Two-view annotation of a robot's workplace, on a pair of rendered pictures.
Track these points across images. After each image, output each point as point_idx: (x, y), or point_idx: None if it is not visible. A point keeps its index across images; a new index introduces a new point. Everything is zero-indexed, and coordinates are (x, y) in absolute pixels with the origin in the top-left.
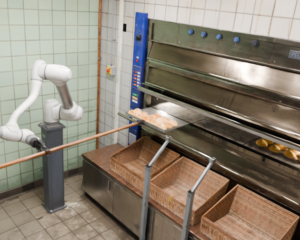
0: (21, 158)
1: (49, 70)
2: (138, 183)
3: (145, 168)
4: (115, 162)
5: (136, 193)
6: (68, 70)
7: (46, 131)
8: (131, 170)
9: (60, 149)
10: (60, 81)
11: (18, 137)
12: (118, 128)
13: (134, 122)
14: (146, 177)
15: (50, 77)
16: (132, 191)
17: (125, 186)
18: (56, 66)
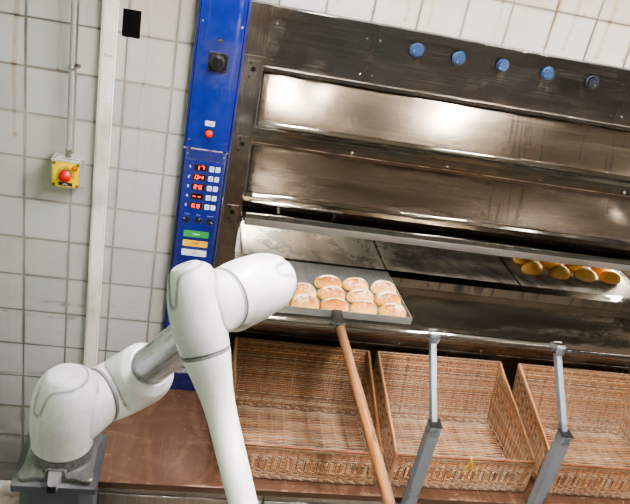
0: None
1: (261, 294)
2: (357, 470)
3: (432, 432)
4: (255, 450)
5: (364, 495)
6: (292, 267)
7: (93, 493)
8: (329, 451)
9: None
10: (271, 315)
11: None
12: (356, 369)
13: (307, 324)
14: (432, 451)
15: (259, 318)
16: (346, 497)
17: (318, 497)
18: (267, 268)
